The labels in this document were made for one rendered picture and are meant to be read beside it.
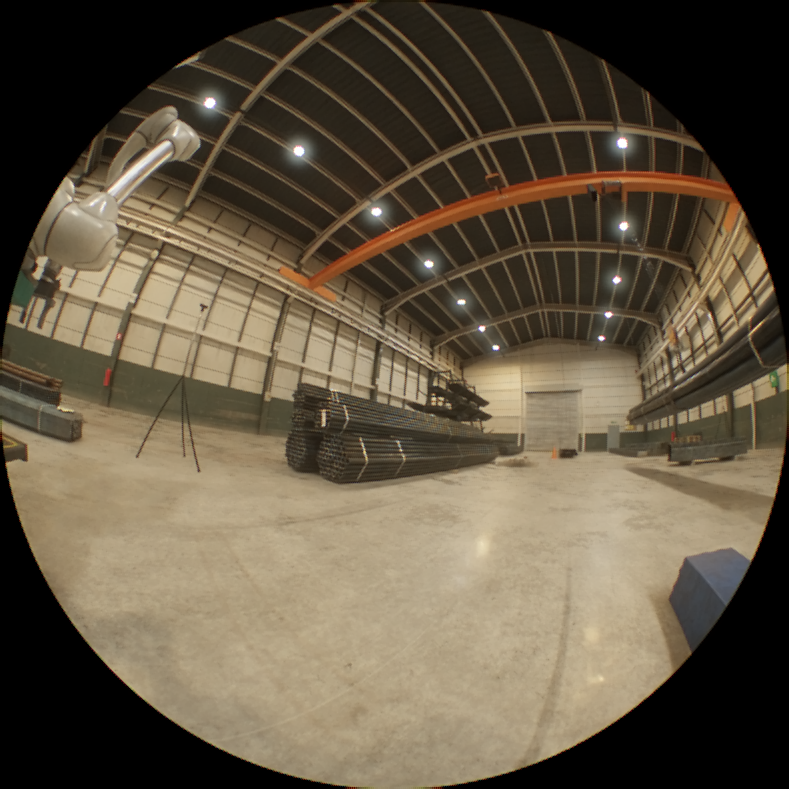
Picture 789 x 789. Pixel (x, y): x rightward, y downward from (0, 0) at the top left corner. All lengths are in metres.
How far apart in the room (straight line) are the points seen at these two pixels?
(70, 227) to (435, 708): 1.28
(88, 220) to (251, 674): 1.07
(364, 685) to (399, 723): 0.12
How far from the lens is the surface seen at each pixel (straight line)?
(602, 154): 10.81
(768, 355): 2.71
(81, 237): 0.83
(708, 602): 0.88
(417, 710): 0.60
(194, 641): 0.72
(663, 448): 11.81
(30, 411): 3.00
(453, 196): 10.97
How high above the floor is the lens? 0.54
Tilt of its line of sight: 10 degrees up
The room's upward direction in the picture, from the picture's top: 5 degrees clockwise
